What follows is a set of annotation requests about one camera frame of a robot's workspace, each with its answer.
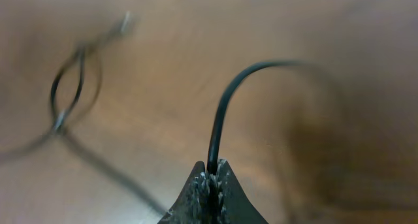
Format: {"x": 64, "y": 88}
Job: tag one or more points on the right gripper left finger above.
{"x": 191, "y": 206}

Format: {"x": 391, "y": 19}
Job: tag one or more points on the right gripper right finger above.
{"x": 229, "y": 201}

